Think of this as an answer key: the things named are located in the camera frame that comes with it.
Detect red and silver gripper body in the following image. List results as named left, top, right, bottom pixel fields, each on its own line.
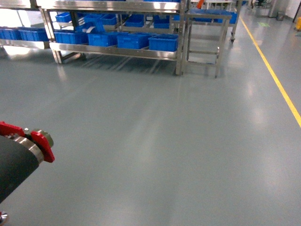
left=0, top=121, right=55, bottom=163

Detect stainless steel shelf rack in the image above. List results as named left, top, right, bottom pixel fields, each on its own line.
left=37, top=0, right=186, bottom=75

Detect blue plastic bin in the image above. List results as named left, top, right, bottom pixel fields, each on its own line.
left=149, top=34, right=178, bottom=52
left=87, top=32, right=118, bottom=47
left=54, top=31, right=88, bottom=44
left=117, top=33, right=151, bottom=49

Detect small stainless steel table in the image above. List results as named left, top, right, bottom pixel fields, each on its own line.
left=182, top=9, right=232, bottom=77

